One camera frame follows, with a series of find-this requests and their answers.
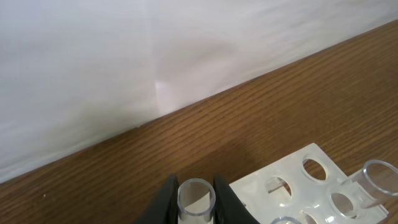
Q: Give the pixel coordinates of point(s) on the clear test tube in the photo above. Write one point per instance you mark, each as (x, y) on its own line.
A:
(196, 217)
(357, 186)
(284, 219)

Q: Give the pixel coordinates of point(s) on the white test tube rack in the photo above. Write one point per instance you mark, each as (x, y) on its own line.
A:
(258, 193)

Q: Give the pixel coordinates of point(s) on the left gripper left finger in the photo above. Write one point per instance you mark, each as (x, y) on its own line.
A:
(164, 205)

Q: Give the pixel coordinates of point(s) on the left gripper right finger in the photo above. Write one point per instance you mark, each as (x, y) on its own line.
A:
(227, 208)

